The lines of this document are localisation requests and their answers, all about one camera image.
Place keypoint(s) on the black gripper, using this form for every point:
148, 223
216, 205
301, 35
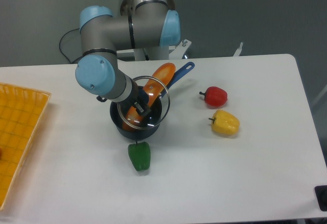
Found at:
139, 100

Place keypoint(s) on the glass pot lid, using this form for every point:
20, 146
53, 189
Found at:
162, 108

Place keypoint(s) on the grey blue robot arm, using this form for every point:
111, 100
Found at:
151, 24

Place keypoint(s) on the dark blue saucepan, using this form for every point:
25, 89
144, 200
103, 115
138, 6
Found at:
140, 135

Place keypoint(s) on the orange bread loaf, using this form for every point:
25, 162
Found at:
155, 88

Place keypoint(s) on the green bell pepper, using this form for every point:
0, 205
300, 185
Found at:
140, 156

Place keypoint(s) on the red bell pepper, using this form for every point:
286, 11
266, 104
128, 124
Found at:
215, 96

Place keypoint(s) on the yellow bell pepper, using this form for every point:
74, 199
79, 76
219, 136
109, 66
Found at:
224, 123

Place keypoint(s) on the yellow plastic basket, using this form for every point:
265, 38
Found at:
21, 111

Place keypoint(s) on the black corner object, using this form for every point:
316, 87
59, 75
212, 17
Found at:
321, 192

